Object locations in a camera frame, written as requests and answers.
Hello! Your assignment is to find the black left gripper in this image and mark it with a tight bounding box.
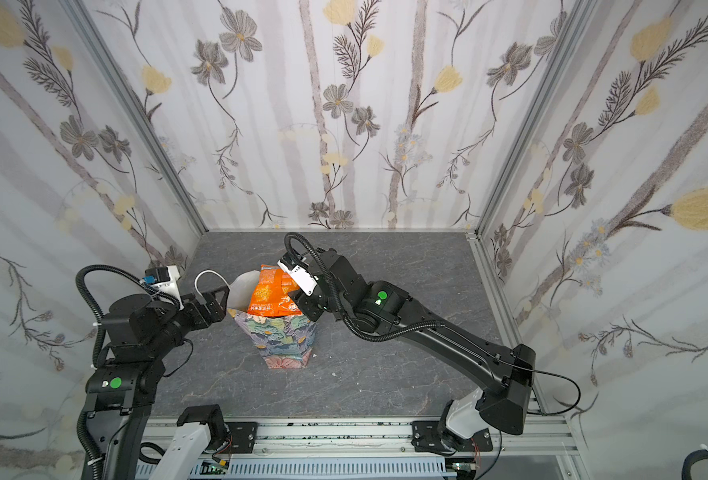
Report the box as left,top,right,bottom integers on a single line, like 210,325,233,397
143,283,230,359

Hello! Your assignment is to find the orange snack packet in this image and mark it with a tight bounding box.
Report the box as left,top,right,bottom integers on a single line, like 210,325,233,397
247,265,301,318

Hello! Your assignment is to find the floral white paper bag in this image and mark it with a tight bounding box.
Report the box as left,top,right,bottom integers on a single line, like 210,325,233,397
194,268,316,369

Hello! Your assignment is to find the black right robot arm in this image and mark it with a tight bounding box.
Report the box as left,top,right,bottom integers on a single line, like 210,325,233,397
279,232,540,457

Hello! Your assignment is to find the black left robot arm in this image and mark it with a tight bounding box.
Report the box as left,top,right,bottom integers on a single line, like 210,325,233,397
75,264,230,479

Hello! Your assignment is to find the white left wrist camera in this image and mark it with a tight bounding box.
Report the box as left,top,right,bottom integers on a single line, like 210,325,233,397
140,265,183,310

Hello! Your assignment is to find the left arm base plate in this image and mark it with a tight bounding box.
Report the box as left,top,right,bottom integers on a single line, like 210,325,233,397
176,404,259,457

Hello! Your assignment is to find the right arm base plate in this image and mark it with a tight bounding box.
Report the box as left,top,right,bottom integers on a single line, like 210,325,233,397
411,420,494,457

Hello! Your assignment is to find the white ribbed cable duct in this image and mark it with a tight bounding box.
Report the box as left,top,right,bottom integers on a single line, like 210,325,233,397
191,458,460,480

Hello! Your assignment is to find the aluminium front rail frame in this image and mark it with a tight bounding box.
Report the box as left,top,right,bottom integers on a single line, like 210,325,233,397
132,415,582,479

